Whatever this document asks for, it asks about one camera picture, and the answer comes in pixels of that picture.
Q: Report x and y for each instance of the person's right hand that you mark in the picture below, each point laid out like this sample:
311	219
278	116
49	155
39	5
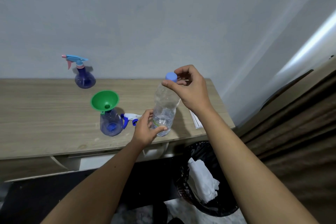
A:
194	92

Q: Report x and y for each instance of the person's left hand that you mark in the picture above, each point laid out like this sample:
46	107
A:
143	133

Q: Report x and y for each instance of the person's right thumb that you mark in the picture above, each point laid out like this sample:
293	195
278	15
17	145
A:
172	86

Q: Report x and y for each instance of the person's right middle finger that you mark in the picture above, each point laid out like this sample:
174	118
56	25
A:
184	78

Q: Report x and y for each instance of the person's left thumb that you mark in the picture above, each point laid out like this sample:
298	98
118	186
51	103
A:
160	129

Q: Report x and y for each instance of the blue bottle cap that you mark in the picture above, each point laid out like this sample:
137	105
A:
171	76

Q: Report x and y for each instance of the clear plastic water bottle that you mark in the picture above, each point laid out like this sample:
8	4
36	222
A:
165	105

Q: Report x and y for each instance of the person's right forearm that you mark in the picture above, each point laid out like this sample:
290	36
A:
244	168

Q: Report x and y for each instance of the person's left forearm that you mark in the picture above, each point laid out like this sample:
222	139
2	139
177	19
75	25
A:
99	184

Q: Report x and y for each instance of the white and blue spray trigger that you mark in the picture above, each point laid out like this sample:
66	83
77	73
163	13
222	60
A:
129	119

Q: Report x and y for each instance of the white paper sheet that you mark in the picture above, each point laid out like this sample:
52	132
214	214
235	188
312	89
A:
196	121

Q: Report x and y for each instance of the black trash bin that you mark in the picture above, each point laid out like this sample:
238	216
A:
194	150

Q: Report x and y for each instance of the open purple spray bottle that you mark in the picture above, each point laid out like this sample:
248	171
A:
111	124

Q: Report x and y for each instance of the green plastic funnel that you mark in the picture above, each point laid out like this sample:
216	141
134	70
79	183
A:
103	99

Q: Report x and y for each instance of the crumpled white tissue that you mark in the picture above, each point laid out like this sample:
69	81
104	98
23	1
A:
203	179

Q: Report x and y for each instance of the purple spray bottle with trigger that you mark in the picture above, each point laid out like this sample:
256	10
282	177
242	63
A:
84	78

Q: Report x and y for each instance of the brown curtain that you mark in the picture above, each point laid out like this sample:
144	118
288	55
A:
296	139

